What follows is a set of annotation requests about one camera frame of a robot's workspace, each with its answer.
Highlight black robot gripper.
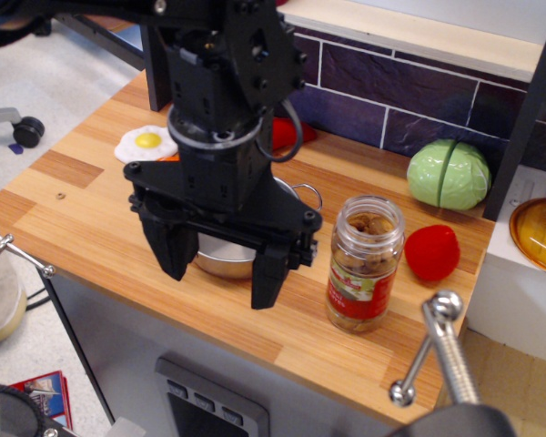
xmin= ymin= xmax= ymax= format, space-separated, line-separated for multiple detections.
xmin=124 ymin=108 xmax=322 ymax=310

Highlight clear jar of almonds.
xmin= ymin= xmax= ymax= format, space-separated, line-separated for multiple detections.
xmin=326 ymin=195 xmax=405 ymax=333

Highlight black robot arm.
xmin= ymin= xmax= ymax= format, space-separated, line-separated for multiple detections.
xmin=0 ymin=1 xmax=322 ymax=310

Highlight stainless steel pot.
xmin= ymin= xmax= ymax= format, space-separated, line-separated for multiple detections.
xmin=195 ymin=177 xmax=323 ymax=279

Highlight toy salmon sushi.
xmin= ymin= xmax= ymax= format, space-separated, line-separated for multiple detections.
xmin=157 ymin=154 xmax=180 ymax=162

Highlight toy red chili pepper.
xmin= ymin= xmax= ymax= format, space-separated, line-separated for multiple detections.
xmin=272 ymin=117 xmax=318 ymax=151

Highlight toy fried egg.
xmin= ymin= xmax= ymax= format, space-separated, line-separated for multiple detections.
xmin=114 ymin=125 xmax=178 ymax=164

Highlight grey oven control panel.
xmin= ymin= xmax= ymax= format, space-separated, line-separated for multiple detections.
xmin=155 ymin=358 xmax=270 ymax=437

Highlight red book on floor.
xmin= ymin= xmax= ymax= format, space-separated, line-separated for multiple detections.
xmin=11 ymin=371 xmax=73 ymax=430

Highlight right metal clamp screw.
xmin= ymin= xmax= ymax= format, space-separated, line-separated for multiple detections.
xmin=389 ymin=290 xmax=480 ymax=408

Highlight office chair caster wheel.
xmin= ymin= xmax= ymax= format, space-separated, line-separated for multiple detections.
xmin=13 ymin=117 xmax=46 ymax=148

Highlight toy green cabbage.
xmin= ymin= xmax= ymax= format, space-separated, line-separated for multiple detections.
xmin=407 ymin=139 xmax=491 ymax=210

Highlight white toy sink unit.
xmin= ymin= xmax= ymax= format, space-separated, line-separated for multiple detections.
xmin=467 ymin=166 xmax=546 ymax=360

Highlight amber glass lid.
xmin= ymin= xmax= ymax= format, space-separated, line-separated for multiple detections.
xmin=510 ymin=198 xmax=546 ymax=271

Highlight left metal clamp handle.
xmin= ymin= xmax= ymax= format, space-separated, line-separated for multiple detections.
xmin=0 ymin=234 xmax=56 ymax=279

